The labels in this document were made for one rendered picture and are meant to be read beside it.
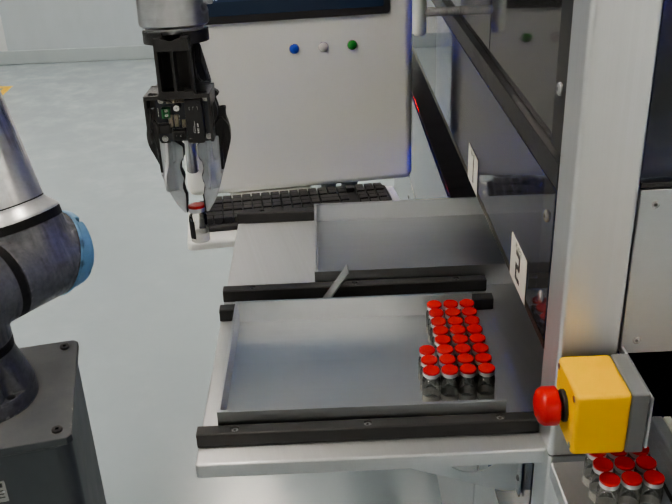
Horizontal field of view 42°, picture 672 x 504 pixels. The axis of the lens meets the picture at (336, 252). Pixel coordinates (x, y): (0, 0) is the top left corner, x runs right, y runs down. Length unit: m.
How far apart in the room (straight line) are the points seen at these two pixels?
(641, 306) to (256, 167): 1.13
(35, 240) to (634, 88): 0.84
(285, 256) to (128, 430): 1.23
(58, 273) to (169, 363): 1.53
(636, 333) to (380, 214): 0.71
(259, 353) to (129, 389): 1.57
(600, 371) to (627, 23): 0.34
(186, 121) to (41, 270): 0.44
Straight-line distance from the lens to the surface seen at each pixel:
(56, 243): 1.32
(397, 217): 1.57
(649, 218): 0.90
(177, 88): 0.95
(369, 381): 1.13
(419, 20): 1.58
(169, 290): 3.24
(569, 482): 1.00
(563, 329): 0.93
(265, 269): 1.41
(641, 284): 0.93
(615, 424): 0.90
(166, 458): 2.45
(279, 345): 1.21
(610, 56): 0.83
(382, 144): 1.91
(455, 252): 1.45
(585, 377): 0.90
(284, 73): 1.84
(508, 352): 1.20
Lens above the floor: 1.53
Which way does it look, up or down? 27 degrees down
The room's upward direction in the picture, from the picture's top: 2 degrees counter-clockwise
